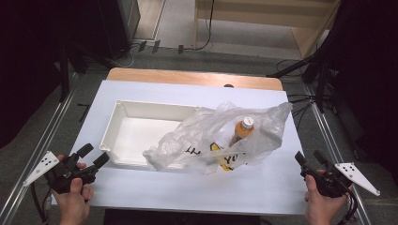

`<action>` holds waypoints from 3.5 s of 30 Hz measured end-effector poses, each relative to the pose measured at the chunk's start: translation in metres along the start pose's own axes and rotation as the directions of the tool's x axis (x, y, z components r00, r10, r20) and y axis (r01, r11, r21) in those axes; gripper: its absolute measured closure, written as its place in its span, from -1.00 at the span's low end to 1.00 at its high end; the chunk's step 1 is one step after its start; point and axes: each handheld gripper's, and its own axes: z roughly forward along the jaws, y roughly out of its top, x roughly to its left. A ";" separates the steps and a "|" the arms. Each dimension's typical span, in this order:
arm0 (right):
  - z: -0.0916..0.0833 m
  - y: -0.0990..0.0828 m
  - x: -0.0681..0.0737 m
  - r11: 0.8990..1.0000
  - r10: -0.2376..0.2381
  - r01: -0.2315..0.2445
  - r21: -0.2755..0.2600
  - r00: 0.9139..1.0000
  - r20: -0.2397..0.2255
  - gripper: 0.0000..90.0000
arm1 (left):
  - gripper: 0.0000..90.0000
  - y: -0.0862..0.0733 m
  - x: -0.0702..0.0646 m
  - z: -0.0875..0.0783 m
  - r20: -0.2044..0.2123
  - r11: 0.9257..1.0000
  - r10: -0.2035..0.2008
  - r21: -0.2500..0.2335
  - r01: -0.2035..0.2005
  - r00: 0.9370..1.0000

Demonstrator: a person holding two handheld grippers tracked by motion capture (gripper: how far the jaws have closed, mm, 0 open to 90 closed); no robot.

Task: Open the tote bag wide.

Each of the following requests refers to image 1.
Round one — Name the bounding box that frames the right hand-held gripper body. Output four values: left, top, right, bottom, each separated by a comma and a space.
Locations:
299, 162, 381, 199

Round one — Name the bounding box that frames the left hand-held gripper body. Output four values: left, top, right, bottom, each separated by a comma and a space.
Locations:
23, 150, 99, 195

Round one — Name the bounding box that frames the white plastic bin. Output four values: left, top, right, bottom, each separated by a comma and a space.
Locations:
99, 99, 201, 172

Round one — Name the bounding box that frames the orange drink bottle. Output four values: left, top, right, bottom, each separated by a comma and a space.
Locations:
228, 116, 256, 148

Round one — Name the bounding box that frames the clear plastic bag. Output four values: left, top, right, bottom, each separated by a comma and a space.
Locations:
143, 101, 294, 175

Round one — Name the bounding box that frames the person's right hand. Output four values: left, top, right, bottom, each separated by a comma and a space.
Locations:
303, 169, 348, 225

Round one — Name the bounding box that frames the person's left hand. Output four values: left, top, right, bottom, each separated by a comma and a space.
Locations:
51, 155, 95, 225

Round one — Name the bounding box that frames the black upright stand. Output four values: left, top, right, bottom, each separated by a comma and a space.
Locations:
57, 43, 71, 102

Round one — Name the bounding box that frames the black tripod stand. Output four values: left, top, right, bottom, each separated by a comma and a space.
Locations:
266, 40, 332, 113

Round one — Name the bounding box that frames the black curtain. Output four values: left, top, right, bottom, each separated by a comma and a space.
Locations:
0, 0, 104, 149
325, 0, 398, 186

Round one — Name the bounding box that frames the wooden shelf unit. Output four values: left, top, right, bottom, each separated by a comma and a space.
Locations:
193, 0, 342, 59

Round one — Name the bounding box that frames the black cabinet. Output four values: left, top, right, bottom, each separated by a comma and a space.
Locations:
97, 0, 142, 60

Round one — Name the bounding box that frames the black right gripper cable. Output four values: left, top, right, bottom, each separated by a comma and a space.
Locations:
337, 187, 360, 225

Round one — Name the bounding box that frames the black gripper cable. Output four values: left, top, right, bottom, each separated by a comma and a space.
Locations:
30, 182, 51, 224
337, 187, 360, 225

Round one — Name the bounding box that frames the aluminium floor rail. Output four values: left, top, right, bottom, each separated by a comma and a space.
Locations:
0, 90, 76, 225
304, 83, 372, 225

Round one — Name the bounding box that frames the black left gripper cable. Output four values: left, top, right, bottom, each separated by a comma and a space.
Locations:
30, 182, 51, 224

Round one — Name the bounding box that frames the black floor cable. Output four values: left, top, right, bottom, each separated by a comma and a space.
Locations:
287, 92, 317, 132

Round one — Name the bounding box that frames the white floor cable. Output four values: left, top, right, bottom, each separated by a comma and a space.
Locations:
116, 43, 139, 68

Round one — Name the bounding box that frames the black hanging cable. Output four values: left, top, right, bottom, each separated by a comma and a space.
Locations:
182, 0, 217, 53

